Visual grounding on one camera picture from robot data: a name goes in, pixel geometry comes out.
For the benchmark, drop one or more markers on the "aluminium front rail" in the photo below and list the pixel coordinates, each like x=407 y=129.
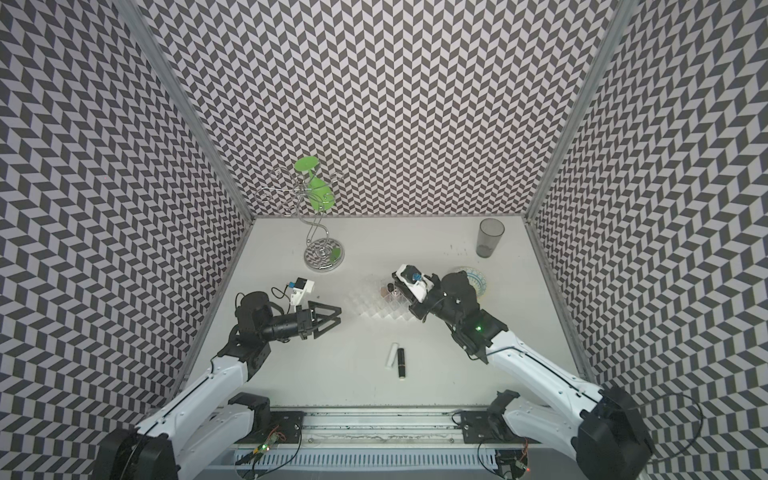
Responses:
x=384 y=427

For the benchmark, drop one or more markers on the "black lipstick gold band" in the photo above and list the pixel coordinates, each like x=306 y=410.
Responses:
x=401 y=363

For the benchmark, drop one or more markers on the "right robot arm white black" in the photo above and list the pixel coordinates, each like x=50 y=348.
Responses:
x=600 y=428

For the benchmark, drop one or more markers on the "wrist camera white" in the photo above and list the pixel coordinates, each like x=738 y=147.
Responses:
x=420 y=285
x=299 y=289

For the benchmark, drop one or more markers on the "patterned small bowl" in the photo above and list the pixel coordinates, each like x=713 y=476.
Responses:
x=476 y=279

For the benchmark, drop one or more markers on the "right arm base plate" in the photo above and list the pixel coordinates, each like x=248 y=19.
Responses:
x=484 y=427

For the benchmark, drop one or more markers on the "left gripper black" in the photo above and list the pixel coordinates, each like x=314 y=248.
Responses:
x=304 y=319

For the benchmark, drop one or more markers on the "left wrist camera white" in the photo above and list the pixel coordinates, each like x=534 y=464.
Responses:
x=299 y=289

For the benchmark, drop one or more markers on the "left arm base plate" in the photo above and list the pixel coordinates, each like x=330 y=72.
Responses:
x=286 y=425

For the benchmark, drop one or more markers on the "grey translucent cup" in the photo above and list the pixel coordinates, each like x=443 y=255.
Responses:
x=490 y=232

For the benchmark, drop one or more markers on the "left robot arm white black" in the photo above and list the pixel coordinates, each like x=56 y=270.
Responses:
x=260 y=322

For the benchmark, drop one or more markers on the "white lipstick tube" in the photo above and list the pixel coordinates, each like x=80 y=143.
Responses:
x=392 y=356

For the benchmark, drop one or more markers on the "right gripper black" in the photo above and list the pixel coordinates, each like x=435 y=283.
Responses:
x=417 y=308

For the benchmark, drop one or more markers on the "wire jewelry tree green leaves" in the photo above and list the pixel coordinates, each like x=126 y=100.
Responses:
x=312 y=199

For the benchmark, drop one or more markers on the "clear plastic lipstick organizer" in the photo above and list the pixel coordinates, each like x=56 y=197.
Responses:
x=364 y=300

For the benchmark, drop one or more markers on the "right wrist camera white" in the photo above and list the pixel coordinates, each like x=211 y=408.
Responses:
x=420 y=285

